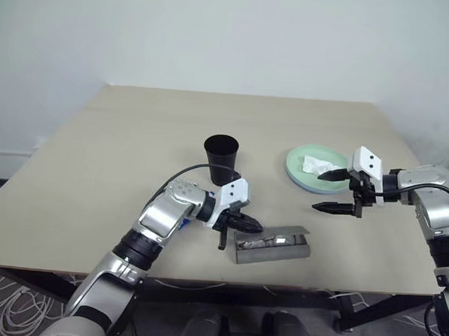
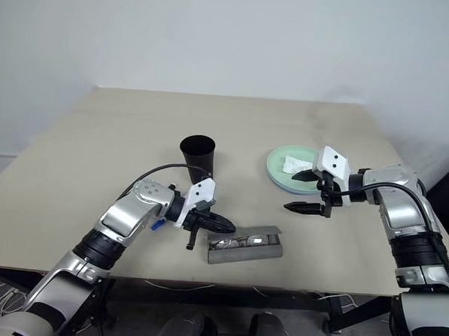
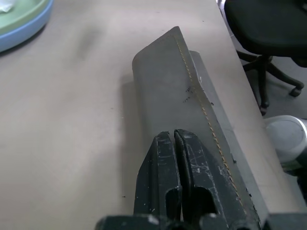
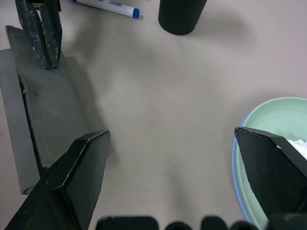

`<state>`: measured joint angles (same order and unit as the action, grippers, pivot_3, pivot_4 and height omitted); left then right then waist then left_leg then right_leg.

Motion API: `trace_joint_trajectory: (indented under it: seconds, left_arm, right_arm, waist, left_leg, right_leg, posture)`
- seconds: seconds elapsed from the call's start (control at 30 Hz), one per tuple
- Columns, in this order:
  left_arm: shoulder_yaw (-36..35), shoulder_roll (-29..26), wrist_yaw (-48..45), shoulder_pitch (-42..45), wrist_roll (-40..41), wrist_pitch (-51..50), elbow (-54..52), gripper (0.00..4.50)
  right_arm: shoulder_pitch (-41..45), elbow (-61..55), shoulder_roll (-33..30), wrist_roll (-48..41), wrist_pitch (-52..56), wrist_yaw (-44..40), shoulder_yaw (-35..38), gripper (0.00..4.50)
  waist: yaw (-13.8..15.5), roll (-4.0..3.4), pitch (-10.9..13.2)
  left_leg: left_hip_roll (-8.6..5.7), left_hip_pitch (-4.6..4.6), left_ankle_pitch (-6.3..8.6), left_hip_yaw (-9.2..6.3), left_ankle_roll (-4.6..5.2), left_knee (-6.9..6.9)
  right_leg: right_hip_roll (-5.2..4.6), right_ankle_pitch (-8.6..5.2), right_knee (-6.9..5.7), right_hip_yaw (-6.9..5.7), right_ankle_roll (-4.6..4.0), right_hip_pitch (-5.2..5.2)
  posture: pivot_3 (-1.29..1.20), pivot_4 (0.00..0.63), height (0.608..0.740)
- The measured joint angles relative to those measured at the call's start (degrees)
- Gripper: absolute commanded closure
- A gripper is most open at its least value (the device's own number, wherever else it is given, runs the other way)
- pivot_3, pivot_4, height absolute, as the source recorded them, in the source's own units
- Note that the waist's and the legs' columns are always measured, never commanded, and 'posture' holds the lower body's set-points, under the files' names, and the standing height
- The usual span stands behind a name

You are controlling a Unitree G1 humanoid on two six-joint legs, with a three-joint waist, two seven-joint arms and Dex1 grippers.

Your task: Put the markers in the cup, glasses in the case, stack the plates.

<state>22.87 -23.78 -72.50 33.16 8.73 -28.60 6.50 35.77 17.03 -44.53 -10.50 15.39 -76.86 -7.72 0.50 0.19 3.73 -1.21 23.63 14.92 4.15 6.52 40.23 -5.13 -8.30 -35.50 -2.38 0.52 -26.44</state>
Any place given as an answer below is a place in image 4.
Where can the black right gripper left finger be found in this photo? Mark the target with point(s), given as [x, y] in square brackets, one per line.
[67, 182]

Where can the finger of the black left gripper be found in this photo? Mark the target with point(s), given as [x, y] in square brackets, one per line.
[52, 36]
[30, 24]

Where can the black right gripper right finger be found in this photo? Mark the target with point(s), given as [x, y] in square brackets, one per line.
[271, 172]

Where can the white tissue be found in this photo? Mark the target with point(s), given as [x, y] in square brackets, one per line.
[298, 145]

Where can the light green plate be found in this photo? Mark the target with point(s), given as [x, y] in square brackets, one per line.
[275, 115]

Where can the grey glasses case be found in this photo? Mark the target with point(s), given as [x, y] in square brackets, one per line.
[55, 100]

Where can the light blue plate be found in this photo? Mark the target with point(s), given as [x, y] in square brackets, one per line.
[236, 182]

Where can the white marker with blue cap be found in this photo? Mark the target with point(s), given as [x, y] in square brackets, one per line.
[112, 6]

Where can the black plastic cup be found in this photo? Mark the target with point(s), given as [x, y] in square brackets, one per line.
[181, 16]

